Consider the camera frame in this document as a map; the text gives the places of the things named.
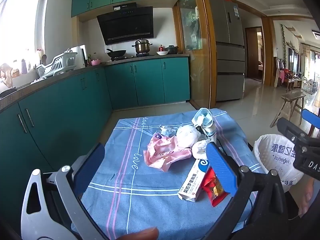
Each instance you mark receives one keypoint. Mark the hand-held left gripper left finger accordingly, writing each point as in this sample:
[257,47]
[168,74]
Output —
[92,160]

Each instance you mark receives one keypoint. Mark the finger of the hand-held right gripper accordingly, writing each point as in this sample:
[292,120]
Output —
[311,120]
[290,130]

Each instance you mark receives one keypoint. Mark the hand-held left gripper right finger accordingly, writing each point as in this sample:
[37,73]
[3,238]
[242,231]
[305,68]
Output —
[220,165]

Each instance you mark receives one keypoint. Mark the red snack packet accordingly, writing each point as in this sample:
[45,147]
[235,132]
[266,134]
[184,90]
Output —
[212,190]

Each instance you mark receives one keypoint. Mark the white tissue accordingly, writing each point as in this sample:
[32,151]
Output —
[200,147]

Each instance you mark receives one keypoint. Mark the white lined waste bin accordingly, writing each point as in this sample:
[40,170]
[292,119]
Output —
[275,155]

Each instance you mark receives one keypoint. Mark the white ointment box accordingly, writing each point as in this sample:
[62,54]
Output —
[192,182]

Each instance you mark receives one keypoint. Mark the striped paper cup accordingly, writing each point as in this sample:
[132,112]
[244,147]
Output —
[211,132]

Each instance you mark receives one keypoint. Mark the white plastic bag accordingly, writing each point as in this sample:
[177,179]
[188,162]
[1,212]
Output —
[186,136]

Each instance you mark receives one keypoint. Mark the blue face mask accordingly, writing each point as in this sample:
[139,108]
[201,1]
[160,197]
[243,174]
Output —
[202,117]

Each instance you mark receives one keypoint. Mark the pink plastic bag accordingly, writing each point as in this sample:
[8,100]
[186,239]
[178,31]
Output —
[165,152]

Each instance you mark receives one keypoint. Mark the small clear plastic wrapper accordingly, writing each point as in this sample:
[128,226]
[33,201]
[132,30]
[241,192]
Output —
[167,130]

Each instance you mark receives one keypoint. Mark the person's right hand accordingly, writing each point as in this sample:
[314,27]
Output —
[306,197]

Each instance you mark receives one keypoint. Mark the person's left hand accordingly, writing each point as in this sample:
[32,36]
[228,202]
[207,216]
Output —
[140,234]

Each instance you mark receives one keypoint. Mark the wooden bench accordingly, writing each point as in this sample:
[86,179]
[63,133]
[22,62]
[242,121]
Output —
[292,97]

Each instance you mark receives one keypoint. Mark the white baby fence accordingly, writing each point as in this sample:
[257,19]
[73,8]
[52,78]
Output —
[308,86]

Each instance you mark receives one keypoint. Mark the wooden chairs with clothes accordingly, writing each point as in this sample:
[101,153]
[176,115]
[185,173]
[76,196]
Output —
[285,75]

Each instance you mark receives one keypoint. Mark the blue checked tablecloth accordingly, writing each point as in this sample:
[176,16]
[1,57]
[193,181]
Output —
[140,200]

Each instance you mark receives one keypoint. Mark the green vine garland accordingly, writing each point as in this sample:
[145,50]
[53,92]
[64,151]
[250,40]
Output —
[283,45]

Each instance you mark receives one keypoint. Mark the ceiling air vent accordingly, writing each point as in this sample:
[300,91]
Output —
[316,34]

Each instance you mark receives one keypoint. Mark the grey refrigerator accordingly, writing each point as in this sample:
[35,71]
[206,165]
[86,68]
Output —
[228,55]

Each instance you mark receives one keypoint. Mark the pink bowl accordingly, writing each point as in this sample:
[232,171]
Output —
[95,62]

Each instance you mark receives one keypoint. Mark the white dish rack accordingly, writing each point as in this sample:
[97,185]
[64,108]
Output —
[58,63]

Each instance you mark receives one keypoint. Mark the dark stone countertop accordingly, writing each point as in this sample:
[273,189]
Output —
[10,100]

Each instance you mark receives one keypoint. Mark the white kitchen appliance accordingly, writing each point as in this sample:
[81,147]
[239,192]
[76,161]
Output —
[80,55]

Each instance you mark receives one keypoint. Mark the black wok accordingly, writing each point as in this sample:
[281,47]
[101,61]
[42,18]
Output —
[117,53]

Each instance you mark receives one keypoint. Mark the gas stove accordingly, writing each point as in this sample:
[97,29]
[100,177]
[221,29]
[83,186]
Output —
[132,56]

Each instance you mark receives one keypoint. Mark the wooden framed glass door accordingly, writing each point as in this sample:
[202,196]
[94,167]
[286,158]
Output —
[197,55]

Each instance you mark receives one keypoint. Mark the purple bottle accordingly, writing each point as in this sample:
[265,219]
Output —
[23,67]

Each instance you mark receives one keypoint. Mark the steel stock pot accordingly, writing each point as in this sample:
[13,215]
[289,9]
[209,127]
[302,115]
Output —
[142,47]

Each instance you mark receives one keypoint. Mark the black casserole pot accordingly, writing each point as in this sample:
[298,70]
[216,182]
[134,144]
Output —
[172,49]

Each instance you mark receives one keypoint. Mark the white bowl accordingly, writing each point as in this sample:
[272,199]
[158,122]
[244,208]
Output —
[162,53]

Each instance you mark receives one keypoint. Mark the black range hood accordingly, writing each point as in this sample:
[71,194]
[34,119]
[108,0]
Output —
[125,25]

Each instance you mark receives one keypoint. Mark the kitchen window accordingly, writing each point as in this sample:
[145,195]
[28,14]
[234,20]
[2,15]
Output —
[20,25]

